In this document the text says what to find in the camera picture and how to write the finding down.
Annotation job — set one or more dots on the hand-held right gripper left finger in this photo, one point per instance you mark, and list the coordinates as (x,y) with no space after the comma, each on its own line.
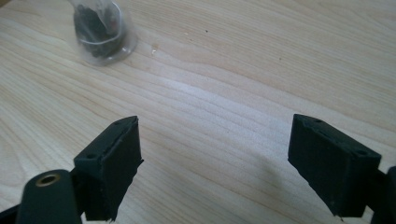
(109,168)

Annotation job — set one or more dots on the dark tea bag sachet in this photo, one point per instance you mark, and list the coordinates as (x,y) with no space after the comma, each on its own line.
(96,32)

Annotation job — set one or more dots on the clear glass cup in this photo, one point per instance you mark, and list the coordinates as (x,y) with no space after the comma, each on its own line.
(129,40)

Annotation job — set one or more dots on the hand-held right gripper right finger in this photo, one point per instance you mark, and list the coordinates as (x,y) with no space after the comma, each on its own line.
(333,168)

